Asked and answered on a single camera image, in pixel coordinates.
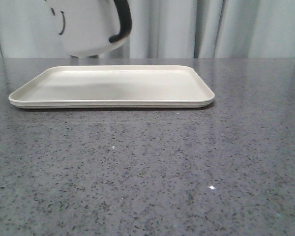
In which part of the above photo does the cream rectangular plastic tray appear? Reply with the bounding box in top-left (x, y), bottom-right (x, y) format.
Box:
top-left (8, 65), bottom-right (215, 109)

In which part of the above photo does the white smiley mug black handle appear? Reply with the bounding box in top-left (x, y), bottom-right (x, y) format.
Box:
top-left (46, 0), bottom-right (132, 58)

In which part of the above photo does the pale grey-green curtain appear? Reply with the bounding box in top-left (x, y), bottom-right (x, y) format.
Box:
top-left (0, 0), bottom-right (295, 59)

